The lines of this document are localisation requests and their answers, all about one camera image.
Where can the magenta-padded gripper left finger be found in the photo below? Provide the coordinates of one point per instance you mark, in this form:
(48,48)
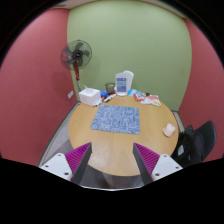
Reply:
(60,163)

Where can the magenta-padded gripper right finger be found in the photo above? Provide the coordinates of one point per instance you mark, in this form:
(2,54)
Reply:
(163,165)

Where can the pale pink computer mouse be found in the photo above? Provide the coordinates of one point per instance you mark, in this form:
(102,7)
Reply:
(169,130)

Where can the blue patterned mouse pad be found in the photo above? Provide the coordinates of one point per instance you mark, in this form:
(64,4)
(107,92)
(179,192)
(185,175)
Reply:
(116,119)

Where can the black backpack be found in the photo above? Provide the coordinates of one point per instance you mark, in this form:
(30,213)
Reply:
(186,146)

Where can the black office chair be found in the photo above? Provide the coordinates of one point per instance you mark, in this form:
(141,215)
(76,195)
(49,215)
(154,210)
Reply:
(208,136)

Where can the white red snack packet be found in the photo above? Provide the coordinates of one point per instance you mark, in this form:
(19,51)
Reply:
(155,100)
(146,100)

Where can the white marker red cap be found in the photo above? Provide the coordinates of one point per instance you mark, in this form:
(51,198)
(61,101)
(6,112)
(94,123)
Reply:
(99,103)
(109,98)

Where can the orange snack packet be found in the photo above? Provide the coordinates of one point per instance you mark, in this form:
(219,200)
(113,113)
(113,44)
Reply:
(139,97)

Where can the small black clip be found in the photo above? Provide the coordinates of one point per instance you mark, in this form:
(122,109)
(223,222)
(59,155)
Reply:
(147,94)

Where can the white tissue box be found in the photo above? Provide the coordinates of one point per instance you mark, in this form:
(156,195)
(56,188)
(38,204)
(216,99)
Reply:
(89,96)

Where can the light blue packet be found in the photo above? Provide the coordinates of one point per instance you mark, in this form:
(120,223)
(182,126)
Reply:
(132,92)

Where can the blue whiteboard eraser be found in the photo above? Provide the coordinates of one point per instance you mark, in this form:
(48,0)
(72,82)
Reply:
(103,94)

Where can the dark mesh pen cup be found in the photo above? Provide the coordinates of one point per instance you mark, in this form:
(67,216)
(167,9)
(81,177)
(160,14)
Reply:
(110,88)

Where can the acrylic sign stand blue card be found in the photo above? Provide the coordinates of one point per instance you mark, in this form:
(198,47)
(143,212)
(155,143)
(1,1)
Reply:
(121,84)

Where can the black standing fan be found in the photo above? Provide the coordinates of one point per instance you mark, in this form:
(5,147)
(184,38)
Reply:
(76,54)

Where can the white wall socket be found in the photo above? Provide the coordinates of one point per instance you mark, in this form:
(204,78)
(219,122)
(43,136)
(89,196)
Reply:
(70,94)

